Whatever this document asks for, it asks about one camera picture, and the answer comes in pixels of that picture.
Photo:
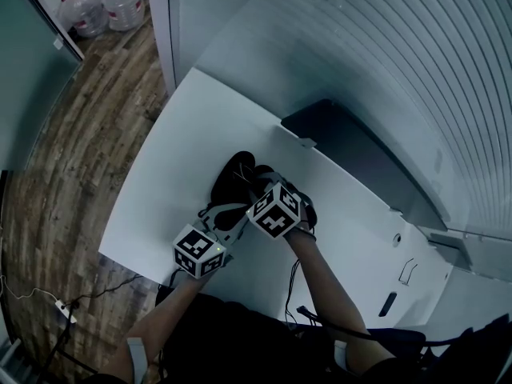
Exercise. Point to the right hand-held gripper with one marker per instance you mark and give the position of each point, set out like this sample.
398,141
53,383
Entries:
276,214

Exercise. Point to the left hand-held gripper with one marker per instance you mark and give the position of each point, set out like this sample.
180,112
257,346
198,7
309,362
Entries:
198,250

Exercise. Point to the black glasses case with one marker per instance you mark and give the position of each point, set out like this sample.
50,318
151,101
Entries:
224,186

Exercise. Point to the person's left forearm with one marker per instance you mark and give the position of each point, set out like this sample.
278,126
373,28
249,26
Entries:
160,322

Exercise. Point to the person's right forearm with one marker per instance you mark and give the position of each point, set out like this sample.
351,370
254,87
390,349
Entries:
324,286

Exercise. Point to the white divider clip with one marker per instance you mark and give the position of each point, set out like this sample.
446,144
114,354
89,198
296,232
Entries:
307,142
396,211

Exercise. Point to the person's black clothing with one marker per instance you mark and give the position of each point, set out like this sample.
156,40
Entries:
240,342

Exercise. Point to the black smartphone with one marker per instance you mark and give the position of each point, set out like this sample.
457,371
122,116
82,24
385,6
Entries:
387,304

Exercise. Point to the white power strip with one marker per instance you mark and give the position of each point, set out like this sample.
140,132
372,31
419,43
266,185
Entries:
64,310

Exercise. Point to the black floor stand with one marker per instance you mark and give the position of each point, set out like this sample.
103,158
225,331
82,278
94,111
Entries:
66,330

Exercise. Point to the short dark desk divider panel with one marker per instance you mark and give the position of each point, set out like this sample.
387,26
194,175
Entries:
452,250

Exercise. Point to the clear water jug red cap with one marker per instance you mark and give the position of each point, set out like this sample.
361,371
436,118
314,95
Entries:
124,6
86,14

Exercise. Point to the frosted glass door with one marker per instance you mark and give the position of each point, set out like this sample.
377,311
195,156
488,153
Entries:
24,94

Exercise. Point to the small white door clamp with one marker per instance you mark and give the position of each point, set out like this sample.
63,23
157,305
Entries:
58,43

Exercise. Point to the black office chair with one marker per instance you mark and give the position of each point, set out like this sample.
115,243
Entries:
460,366

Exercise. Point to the dark thin-frame glasses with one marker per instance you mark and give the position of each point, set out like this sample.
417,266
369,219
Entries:
405,281

